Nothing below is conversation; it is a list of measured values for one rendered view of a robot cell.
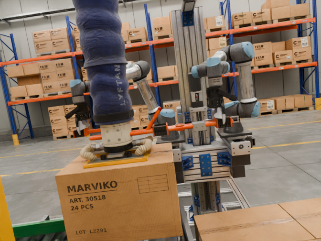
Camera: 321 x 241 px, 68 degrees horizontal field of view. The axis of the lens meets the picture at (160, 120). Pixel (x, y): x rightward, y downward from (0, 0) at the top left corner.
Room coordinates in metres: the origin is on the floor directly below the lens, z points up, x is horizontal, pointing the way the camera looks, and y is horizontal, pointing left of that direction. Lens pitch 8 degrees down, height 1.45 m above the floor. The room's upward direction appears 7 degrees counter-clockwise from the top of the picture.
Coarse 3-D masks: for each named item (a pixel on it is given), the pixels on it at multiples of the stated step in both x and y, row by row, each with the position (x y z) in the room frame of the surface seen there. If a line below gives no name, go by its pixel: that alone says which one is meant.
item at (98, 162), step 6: (102, 156) 1.24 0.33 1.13; (126, 156) 1.25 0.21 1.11; (132, 156) 1.23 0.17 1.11; (138, 156) 1.22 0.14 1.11; (144, 156) 1.22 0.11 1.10; (90, 162) 1.23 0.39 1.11; (96, 162) 1.22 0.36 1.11; (102, 162) 1.21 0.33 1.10; (108, 162) 1.20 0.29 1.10; (114, 162) 1.20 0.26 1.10; (120, 162) 1.20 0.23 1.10; (126, 162) 1.20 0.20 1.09; (132, 162) 1.20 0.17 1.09; (84, 168) 1.21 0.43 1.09
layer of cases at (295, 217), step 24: (216, 216) 1.51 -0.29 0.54; (240, 216) 1.47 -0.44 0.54; (264, 216) 1.44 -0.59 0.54; (288, 216) 1.41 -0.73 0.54; (312, 216) 1.37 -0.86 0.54; (216, 240) 1.27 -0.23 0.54; (240, 240) 1.24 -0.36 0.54; (264, 240) 1.21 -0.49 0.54; (288, 240) 1.19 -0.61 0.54; (312, 240) 1.17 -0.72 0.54
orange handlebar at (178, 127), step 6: (168, 126) 1.35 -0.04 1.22; (174, 126) 1.34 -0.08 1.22; (180, 126) 1.30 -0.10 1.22; (186, 126) 1.30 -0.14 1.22; (192, 126) 1.30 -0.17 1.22; (90, 132) 1.60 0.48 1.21; (132, 132) 1.31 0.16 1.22; (138, 132) 1.31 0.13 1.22; (144, 132) 1.31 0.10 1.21; (150, 132) 1.31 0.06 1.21; (90, 138) 1.32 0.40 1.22; (96, 138) 1.32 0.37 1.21
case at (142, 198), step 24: (168, 144) 1.48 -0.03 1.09; (72, 168) 1.24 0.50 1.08; (96, 168) 1.18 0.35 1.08; (120, 168) 1.14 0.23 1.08; (144, 168) 1.14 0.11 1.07; (168, 168) 1.14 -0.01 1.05; (72, 192) 1.15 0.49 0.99; (96, 192) 1.15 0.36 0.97; (120, 192) 1.14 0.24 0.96; (144, 192) 1.14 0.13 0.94; (168, 192) 1.14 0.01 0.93; (72, 216) 1.15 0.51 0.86; (96, 216) 1.15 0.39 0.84; (120, 216) 1.15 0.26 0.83; (144, 216) 1.14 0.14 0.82; (168, 216) 1.14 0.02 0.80; (72, 240) 1.16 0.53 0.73; (96, 240) 1.15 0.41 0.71; (120, 240) 1.15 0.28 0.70
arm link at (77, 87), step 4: (72, 80) 1.58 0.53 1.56; (76, 80) 1.58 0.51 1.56; (80, 80) 1.61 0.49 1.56; (72, 84) 1.58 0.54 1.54; (76, 84) 1.58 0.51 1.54; (80, 84) 1.60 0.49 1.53; (84, 84) 1.61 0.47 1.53; (72, 88) 1.58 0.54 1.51; (76, 88) 1.58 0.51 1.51; (80, 88) 1.59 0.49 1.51; (84, 88) 1.61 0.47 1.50; (72, 92) 1.58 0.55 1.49; (76, 92) 1.58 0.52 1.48; (80, 92) 1.59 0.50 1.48; (84, 92) 1.63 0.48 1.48; (72, 96) 1.59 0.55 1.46; (76, 96) 1.58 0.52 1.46
